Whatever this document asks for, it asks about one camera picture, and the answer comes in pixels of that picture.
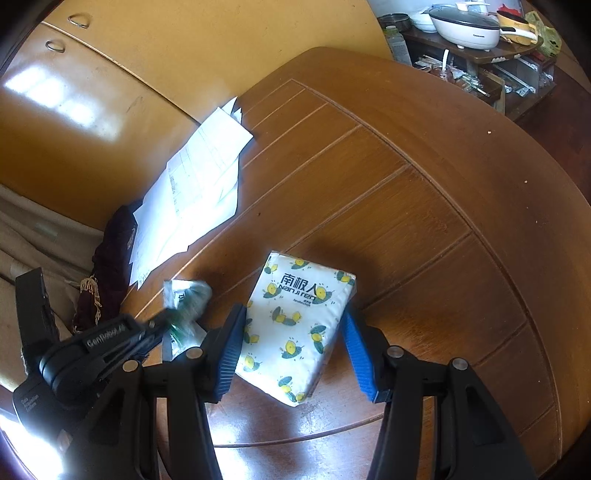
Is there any beige curtain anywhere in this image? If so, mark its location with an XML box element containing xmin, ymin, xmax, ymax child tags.
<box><xmin>0</xmin><ymin>185</ymin><xmax>109</xmax><ymax>398</ymax></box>

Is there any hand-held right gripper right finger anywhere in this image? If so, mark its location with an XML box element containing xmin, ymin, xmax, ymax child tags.
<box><xmin>341</xmin><ymin>307</ymin><xmax>539</xmax><ymax>480</ymax></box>

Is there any white electric pot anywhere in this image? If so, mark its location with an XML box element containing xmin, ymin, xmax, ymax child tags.
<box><xmin>428</xmin><ymin>4</ymin><xmax>502</xmax><ymax>51</ymax></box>

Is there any lemon print tissue pack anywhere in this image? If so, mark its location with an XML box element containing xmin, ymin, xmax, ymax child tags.
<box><xmin>235</xmin><ymin>250</ymin><xmax>357</xmax><ymax>408</ymax></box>

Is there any white bowl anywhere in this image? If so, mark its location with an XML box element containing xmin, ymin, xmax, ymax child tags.
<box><xmin>410</xmin><ymin>11</ymin><xmax>437</xmax><ymax>33</ymax></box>

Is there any clear plastic bottle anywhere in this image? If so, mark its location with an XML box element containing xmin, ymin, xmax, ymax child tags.
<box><xmin>382</xmin><ymin>28</ymin><xmax>413</xmax><ymax>65</ymax></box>

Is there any dark wooden side table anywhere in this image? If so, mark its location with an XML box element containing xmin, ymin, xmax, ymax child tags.
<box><xmin>376</xmin><ymin>28</ymin><xmax>557</xmax><ymax>121</ymax></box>

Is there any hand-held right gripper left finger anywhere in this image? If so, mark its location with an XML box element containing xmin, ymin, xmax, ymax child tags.
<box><xmin>83</xmin><ymin>303</ymin><xmax>247</xmax><ymax>480</ymax></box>

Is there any dark fringed cloth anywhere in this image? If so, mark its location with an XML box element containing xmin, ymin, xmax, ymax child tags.
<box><xmin>71</xmin><ymin>200</ymin><xmax>139</xmax><ymax>333</ymax></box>

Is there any stack of white papers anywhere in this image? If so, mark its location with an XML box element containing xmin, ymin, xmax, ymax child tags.
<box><xmin>128</xmin><ymin>96</ymin><xmax>254</xmax><ymax>289</ymax></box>

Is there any green plastic bag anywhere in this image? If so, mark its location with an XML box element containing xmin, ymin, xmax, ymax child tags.
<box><xmin>524</xmin><ymin>11</ymin><xmax>563</xmax><ymax>54</ymax></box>

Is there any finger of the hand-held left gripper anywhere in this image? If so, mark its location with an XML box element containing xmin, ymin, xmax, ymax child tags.
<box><xmin>131</xmin><ymin>318</ymin><xmax>169</xmax><ymax>357</ymax></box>

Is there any dark metal tin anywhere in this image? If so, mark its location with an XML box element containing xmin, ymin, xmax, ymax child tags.
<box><xmin>379</xmin><ymin>13</ymin><xmax>411</xmax><ymax>32</ymax></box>

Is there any yellow wooden wardrobe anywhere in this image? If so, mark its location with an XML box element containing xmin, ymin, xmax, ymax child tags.
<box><xmin>0</xmin><ymin>0</ymin><xmax>389</xmax><ymax>227</ymax></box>

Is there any green and white packet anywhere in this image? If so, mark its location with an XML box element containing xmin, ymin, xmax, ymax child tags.
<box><xmin>163</xmin><ymin>278</ymin><xmax>213</xmax><ymax>361</ymax></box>

